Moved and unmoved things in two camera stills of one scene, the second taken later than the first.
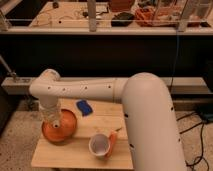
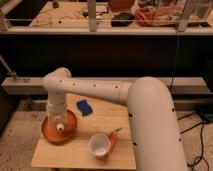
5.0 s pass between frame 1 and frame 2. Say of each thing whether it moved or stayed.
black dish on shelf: stayed
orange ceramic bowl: stayed
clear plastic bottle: moved
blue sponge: stayed
